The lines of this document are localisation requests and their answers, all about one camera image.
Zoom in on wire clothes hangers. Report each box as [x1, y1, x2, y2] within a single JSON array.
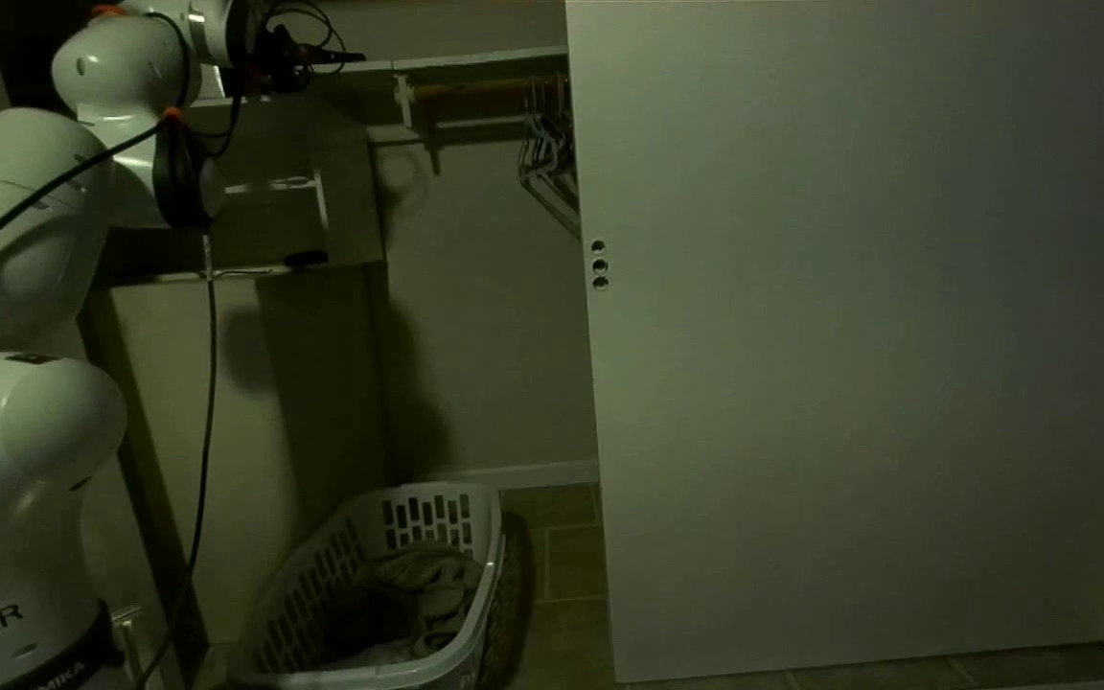
[[517, 72, 579, 233]]

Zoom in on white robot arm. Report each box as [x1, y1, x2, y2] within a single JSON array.
[[0, 0, 354, 690]]

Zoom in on white closet sliding door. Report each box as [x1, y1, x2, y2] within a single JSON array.
[[562, 0, 1104, 681]]

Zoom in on wooden closet rail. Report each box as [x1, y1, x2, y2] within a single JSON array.
[[365, 111, 528, 144]]

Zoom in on white laundry basket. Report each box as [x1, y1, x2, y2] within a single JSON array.
[[230, 482, 507, 690]]

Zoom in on clothes in basket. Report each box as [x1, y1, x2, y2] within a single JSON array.
[[322, 546, 478, 667]]

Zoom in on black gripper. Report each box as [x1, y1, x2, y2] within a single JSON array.
[[221, 0, 361, 97]]

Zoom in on white closet shelf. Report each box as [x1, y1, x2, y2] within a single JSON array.
[[312, 45, 567, 75]]

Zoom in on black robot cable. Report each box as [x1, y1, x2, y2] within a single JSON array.
[[0, 0, 338, 690]]

